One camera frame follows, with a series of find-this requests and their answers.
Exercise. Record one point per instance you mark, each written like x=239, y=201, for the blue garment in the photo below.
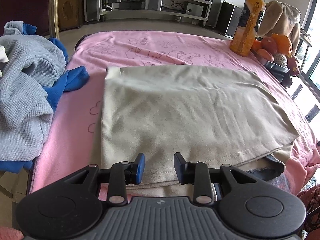
x=67, y=79

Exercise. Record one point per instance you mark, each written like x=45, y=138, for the maroon chair with gold frame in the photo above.
x=40, y=13

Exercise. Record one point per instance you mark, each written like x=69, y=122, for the orange juice bottle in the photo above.
x=248, y=26

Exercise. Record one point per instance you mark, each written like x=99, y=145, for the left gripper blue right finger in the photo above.
x=196, y=174

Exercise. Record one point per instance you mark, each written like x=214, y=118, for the red apple lower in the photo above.
x=265, y=55

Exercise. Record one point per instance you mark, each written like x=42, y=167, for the wooden cabinet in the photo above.
x=70, y=14

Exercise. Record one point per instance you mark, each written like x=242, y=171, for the red apple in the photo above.
x=265, y=55
x=269, y=44

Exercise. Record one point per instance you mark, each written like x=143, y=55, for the black drawer cabinet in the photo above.
x=228, y=19

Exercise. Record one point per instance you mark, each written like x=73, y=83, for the beige shirt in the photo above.
x=208, y=114

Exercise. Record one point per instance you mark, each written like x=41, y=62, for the grey tv stand shelf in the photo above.
x=174, y=8

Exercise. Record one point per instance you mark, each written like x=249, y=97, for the small orange tangerine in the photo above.
x=256, y=45

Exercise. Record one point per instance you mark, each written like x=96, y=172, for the tan fleece jacket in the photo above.
x=282, y=19

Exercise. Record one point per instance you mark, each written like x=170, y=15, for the red apple upper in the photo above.
x=269, y=44

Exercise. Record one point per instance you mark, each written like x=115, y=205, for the white garment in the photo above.
x=3, y=59

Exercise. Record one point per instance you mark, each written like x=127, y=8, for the tall grey speaker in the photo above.
x=92, y=10

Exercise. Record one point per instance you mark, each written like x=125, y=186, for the red dragon fruit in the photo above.
x=292, y=64

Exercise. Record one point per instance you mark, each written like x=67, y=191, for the bumpy orange citrus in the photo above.
x=284, y=44

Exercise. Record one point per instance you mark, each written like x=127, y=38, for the light blue waffle sweater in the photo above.
x=25, y=92

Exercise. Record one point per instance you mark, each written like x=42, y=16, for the pink cartoon blanket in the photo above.
x=69, y=143

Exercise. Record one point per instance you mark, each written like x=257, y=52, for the black fruit tray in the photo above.
x=279, y=72

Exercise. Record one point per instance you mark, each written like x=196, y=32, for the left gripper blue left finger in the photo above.
x=122, y=174

